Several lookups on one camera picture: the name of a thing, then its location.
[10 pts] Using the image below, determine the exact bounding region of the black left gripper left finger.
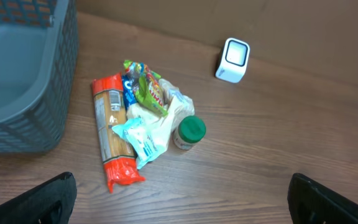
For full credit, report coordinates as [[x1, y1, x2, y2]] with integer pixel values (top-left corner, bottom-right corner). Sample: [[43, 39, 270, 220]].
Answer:
[[0, 172, 77, 224]]

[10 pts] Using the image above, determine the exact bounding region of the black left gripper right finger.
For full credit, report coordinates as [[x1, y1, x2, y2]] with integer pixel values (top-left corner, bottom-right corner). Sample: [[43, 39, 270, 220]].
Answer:
[[287, 173, 358, 224]]

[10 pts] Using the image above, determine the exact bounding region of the red snack packet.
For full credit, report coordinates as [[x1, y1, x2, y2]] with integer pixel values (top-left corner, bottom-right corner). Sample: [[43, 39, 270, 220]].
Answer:
[[91, 72, 145, 192]]

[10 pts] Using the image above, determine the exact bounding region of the teal snack packet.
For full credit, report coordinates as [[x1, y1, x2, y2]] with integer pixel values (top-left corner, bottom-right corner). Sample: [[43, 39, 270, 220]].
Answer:
[[111, 118, 167, 170]]

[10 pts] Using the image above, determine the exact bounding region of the blue Oreo cookie pack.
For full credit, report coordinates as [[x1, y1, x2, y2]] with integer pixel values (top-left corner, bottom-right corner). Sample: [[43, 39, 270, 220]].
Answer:
[[122, 75, 137, 110]]

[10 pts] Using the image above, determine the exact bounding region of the green lid jar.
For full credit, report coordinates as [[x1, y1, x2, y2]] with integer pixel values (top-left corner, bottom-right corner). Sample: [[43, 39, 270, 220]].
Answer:
[[173, 116, 206, 151]]

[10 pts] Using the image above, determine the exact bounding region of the green snack packet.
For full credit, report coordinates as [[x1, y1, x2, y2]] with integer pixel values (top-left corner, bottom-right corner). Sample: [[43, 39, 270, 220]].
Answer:
[[123, 60, 168, 117]]

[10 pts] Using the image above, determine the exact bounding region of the beige paper bag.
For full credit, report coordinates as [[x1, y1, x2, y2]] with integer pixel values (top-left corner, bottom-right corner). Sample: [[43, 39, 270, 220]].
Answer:
[[127, 78, 195, 152]]

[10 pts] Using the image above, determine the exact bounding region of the white barcode scanner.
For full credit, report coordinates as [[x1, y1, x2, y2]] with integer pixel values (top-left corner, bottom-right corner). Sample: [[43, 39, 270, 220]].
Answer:
[[215, 37, 250, 83]]

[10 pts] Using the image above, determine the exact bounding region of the dark grey plastic basket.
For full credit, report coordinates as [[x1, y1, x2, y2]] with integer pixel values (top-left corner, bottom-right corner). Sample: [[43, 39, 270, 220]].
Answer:
[[0, 0, 79, 153]]

